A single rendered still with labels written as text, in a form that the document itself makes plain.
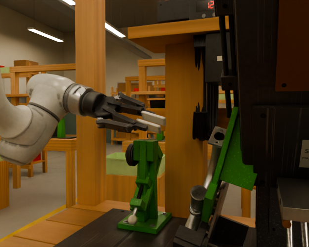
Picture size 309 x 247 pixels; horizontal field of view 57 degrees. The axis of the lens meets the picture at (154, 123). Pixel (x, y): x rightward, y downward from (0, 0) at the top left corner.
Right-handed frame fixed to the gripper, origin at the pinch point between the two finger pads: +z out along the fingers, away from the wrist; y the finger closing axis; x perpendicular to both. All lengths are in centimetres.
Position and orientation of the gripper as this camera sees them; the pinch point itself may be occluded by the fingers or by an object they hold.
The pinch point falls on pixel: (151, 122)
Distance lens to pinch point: 76.4
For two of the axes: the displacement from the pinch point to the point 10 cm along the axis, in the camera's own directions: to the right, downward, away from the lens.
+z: 9.0, 2.8, -3.4
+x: 0.8, 6.5, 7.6
